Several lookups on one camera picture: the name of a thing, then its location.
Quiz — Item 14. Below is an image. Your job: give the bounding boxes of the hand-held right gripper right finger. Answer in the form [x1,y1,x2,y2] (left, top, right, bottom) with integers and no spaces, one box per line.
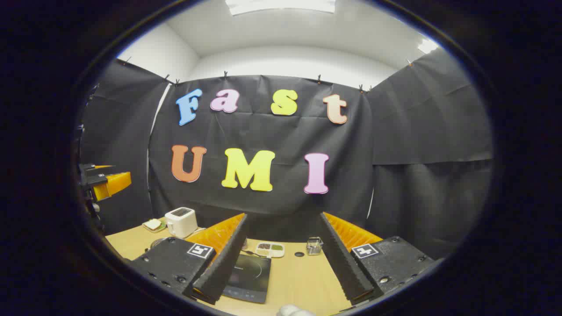
[319,212,435,306]

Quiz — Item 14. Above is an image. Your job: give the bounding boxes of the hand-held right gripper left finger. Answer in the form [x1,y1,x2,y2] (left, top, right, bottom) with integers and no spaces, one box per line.
[130,213,249,305]

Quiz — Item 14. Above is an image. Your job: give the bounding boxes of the black induction cooktop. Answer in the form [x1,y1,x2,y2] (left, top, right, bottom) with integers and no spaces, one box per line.
[222,253,272,304]

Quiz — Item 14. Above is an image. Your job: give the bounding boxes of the white divided bean dish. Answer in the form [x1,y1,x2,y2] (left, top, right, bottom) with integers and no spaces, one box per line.
[256,242,285,258]

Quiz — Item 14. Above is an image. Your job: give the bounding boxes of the white toaster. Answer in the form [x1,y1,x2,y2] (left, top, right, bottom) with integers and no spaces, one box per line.
[165,207,198,239]

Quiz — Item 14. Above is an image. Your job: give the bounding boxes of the small ceiling light panel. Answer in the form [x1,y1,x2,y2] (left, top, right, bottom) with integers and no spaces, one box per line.
[417,38,440,54]

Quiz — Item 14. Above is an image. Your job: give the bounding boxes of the large ceiling light panel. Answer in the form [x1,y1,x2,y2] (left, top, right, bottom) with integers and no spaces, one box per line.
[225,0,337,16]

